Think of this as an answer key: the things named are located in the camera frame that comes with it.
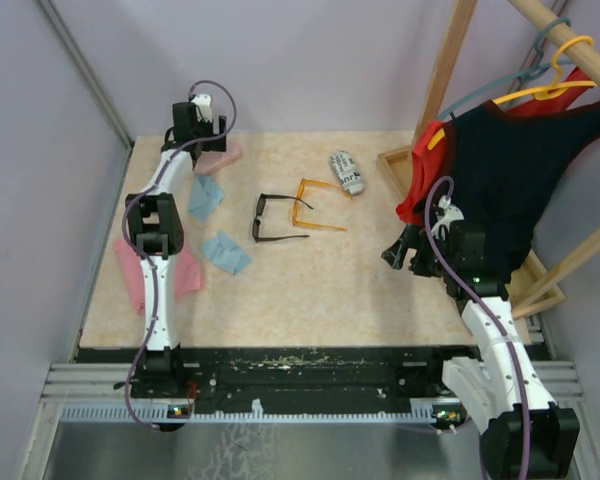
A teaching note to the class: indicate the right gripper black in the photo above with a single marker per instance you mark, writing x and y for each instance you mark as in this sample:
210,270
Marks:
412,237

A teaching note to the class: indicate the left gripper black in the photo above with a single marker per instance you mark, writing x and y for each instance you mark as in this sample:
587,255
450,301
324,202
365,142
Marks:
217,143

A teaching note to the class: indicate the pink glasses case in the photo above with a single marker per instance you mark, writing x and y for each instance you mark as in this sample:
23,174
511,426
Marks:
211,162

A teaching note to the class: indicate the light blue cleaning cloth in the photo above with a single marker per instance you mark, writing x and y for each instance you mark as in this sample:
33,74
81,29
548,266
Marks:
225,254

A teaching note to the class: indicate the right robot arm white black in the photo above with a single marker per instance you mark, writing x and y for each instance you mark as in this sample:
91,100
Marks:
524,433

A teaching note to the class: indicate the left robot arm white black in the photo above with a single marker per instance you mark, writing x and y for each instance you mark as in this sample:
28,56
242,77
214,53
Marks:
152,228

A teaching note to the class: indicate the black sunglasses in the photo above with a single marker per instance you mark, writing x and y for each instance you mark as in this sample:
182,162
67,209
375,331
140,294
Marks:
266,222

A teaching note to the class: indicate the orange sunglasses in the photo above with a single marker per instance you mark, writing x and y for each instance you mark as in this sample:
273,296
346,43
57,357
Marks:
300,216

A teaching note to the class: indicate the newspaper print glasses case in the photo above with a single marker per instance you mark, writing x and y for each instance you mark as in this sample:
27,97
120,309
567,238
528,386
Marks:
347,172

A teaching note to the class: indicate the red tank top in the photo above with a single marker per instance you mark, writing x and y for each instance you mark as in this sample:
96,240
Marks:
430,148

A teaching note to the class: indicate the navy tank top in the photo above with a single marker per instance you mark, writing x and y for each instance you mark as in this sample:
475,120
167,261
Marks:
505,170

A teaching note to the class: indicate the pink folded garment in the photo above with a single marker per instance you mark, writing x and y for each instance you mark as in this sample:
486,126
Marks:
188,274

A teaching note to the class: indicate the yellow hanger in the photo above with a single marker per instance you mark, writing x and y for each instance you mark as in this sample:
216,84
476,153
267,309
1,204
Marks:
560,65

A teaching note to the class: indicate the teal hanger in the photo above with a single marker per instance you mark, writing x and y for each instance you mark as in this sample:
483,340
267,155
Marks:
534,71

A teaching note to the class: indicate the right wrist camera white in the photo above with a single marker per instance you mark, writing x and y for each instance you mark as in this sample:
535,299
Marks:
445,213

